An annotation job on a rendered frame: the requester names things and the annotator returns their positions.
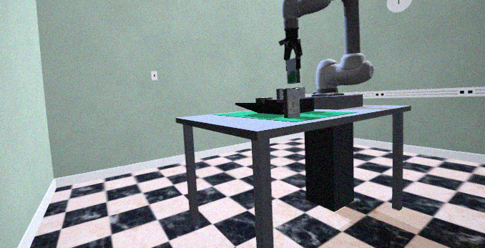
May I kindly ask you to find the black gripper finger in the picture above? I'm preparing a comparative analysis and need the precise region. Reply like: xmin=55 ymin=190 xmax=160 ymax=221
xmin=284 ymin=43 xmax=293 ymax=71
xmin=290 ymin=39 xmax=303 ymax=69

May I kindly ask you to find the green flat mat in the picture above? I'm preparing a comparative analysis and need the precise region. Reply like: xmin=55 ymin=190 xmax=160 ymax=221
xmin=218 ymin=111 xmax=357 ymax=122

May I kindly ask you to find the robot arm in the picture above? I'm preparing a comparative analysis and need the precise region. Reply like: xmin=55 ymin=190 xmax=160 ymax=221
xmin=282 ymin=0 xmax=373 ymax=96

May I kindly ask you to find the status display screen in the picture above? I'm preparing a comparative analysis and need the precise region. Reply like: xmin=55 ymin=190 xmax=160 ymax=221
xmin=235 ymin=103 xmax=284 ymax=115

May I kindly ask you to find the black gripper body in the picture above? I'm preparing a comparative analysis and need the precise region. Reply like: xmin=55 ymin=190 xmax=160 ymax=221
xmin=285 ymin=29 xmax=298 ymax=48

